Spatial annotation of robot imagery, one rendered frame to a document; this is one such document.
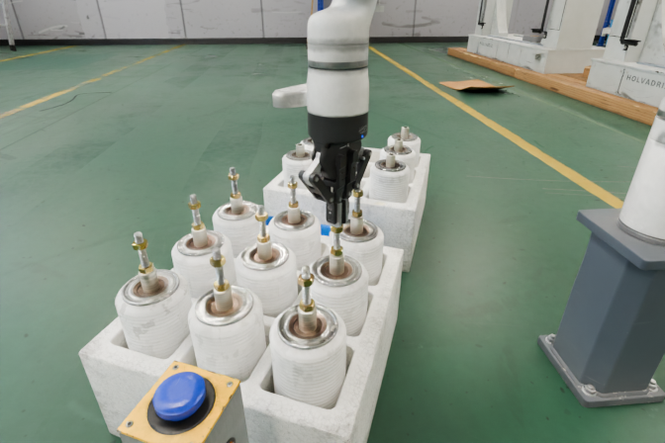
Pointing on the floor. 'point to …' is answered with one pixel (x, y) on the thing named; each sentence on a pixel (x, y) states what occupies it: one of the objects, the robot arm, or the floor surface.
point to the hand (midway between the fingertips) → (337, 211)
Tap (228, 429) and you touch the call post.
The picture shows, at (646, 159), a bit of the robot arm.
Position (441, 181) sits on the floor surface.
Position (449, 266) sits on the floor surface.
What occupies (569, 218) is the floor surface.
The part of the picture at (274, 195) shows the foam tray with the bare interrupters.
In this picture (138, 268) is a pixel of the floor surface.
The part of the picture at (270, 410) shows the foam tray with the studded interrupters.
